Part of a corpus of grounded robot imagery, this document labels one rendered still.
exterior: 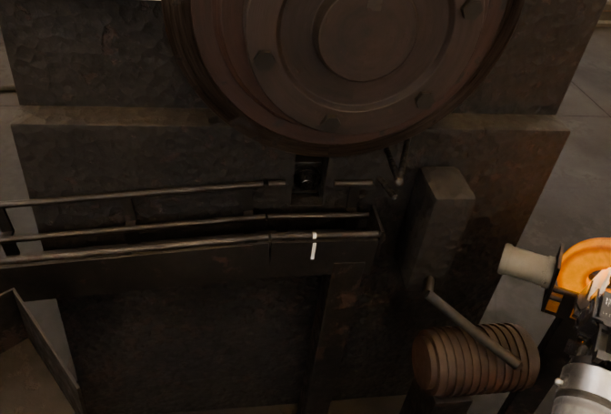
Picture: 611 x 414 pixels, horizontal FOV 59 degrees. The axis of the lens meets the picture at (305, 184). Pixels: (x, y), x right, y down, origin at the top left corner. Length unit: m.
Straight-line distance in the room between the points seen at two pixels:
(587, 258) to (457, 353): 0.28
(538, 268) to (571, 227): 1.38
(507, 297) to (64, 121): 1.53
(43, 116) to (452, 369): 0.82
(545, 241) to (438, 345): 1.28
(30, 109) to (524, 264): 0.88
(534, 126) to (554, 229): 1.32
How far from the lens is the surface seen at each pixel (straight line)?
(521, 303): 2.01
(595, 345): 0.94
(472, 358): 1.09
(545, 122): 1.11
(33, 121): 0.95
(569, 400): 0.90
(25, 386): 0.93
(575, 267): 1.05
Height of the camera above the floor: 1.35
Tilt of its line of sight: 38 degrees down
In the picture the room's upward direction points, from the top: 8 degrees clockwise
